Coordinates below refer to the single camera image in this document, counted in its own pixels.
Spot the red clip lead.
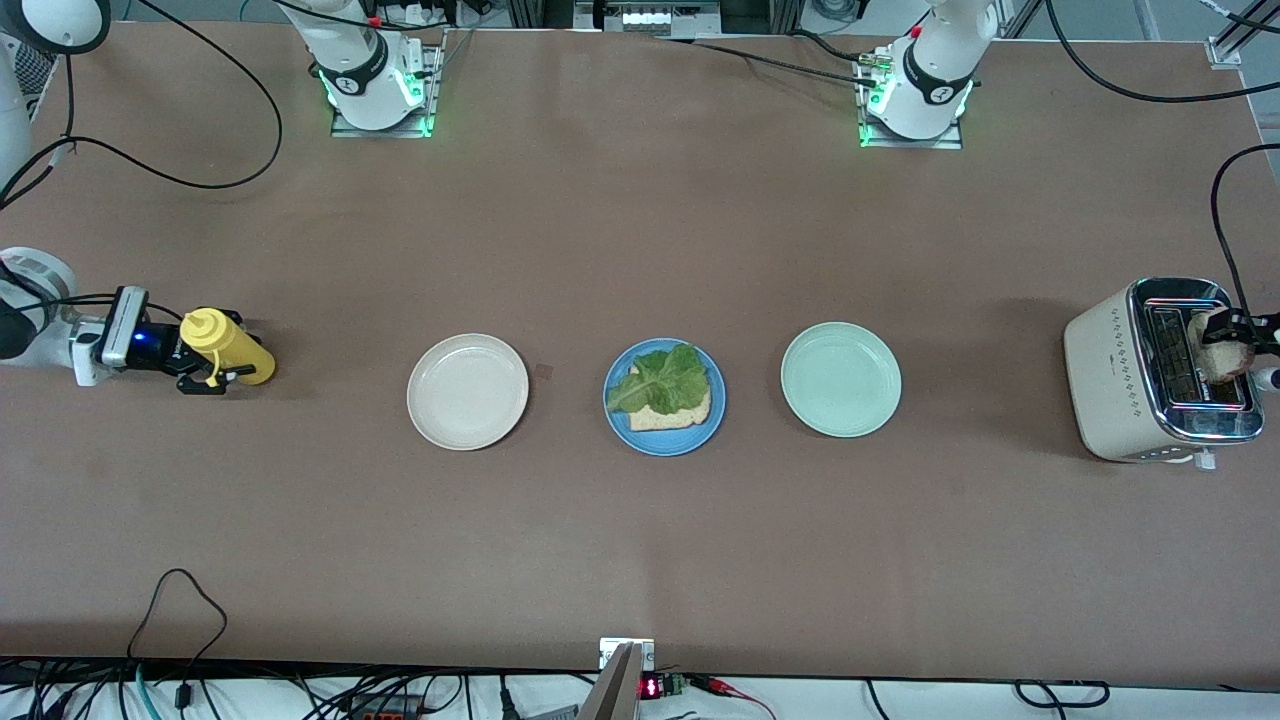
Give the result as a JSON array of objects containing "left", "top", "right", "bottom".
[{"left": 690, "top": 675, "right": 776, "bottom": 720}]

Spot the black coiled cable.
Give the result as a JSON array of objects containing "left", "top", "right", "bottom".
[{"left": 1015, "top": 680, "right": 1111, "bottom": 709}]

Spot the toasted bread slice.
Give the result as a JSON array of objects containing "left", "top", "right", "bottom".
[
  {"left": 1193, "top": 305, "right": 1257, "bottom": 382},
  {"left": 627, "top": 388, "right": 714, "bottom": 433}
]

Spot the black cable to arm base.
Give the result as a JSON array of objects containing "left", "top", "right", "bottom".
[{"left": 660, "top": 33, "right": 883, "bottom": 87}]

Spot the yellow squeeze mustard bottle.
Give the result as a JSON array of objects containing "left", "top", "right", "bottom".
[{"left": 178, "top": 306, "right": 276, "bottom": 387}]

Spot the power strip with plugs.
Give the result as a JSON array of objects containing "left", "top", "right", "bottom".
[{"left": 375, "top": 0, "right": 473, "bottom": 29}]

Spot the lit control device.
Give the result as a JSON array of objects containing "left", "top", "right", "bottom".
[{"left": 575, "top": 0, "right": 721, "bottom": 36}]

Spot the beige round plate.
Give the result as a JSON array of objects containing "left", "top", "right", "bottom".
[{"left": 406, "top": 333, "right": 530, "bottom": 452}]

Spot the pale green round plate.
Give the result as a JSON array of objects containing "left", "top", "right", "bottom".
[{"left": 780, "top": 321, "right": 903, "bottom": 439}]

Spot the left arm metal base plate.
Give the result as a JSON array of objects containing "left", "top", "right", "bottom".
[{"left": 858, "top": 70, "right": 964, "bottom": 151}]

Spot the black mesh chair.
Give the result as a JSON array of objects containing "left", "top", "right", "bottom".
[{"left": 15, "top": 40, "right": 56, "bottom": 121}]

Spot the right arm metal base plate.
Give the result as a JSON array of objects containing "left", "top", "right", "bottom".
[{"left": 330, "top": 45, "right": 439, "bottom": 139}]

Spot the green lettuce leaf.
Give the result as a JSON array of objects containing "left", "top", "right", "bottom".
[{"left": 606, "top": 343, "right": 710, "bottom": 415}]

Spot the cream and chrome toaster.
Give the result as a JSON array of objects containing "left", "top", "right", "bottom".
[{"left": 1063, "top": 277, "right": 1266, "bottom": 471}]

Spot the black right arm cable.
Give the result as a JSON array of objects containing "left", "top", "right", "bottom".
[{"left": 0, "top": 0, "right": 284, "bottom": 211}]

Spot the blue round plate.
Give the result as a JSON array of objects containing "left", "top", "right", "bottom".
[{"left": 602, "top": 338, "right": 727, "bottom": 458}]

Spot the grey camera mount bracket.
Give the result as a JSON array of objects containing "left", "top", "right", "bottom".
[{"left": 578, "top": 638, "right": 656, "bottom": 720}]

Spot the thin black looped cable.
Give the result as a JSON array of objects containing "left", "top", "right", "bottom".
[{"left": 125, "top": 568, "right": 229, "bottom": 706}]

